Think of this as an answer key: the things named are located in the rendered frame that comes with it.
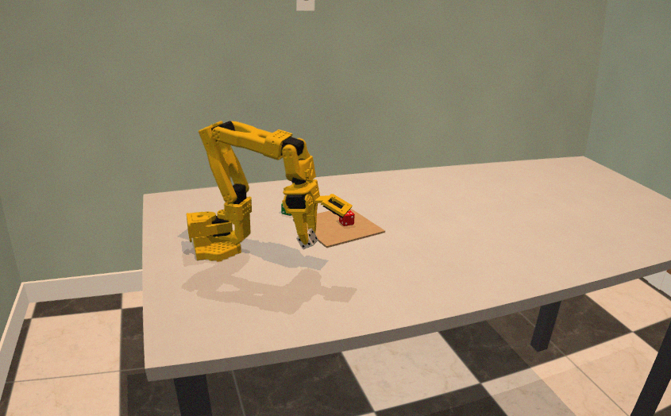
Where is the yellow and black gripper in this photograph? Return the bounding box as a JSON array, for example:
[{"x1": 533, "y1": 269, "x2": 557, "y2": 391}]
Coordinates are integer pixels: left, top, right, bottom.
[{"x1": 283, "y1": 179, "x2": 352, "y2": 245}]

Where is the tan flat mat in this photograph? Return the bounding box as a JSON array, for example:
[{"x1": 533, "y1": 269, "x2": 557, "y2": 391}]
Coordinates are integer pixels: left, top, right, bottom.
[{"x1": 315, "y1": 209, "x2": 385, "y2": 248}]

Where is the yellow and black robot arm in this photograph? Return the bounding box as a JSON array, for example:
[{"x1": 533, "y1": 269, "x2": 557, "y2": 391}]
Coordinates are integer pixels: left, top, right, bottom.
[{"x1": 189, "y1": 121, "x2": 316, "y2": 262}]

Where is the red die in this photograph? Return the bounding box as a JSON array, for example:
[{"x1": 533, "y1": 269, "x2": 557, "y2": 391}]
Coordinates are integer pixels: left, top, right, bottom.
[{"x1": 339, "y1": 210, "x2": 355, "y2": 226}]

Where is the white die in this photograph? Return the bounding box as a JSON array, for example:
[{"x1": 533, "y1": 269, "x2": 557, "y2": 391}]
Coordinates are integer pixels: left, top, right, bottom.
[{"x1": 296, "y1": 229, "x2": 318, "y2": 249}]

